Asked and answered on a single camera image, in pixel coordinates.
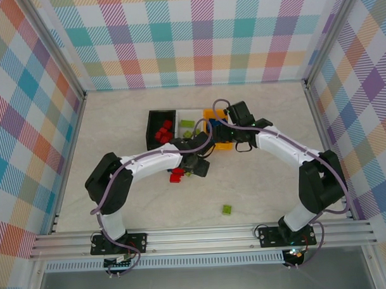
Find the wide aluminium base rail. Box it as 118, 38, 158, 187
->
27, 219, 378, 260

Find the black plastic bin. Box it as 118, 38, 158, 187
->
145, 109, 179, 151

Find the small controller board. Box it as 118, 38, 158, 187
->
284, 247, 311, 262
103, 252, 136, 269

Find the white plastic bin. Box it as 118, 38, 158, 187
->
175, 108, 207, 143

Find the grey metal panel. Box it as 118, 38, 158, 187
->
35, 260, 376, 289

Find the aluminium frame post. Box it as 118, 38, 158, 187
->
21, 0, 87, 103
300, 0, 368, 89

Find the aluminium side rail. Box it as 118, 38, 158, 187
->
44, 93, 92, 236
304, 81, 357, 222

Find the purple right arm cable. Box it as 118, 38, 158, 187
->
212, 94, 352, 273

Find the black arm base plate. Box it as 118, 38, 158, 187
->
89, 232, 149, 257
257, 224, 318, 248

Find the white slotted cable duct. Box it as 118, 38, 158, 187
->
44, 252, 286, 273

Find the yellow plastic bin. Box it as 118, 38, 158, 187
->
203, 107, 235, 151

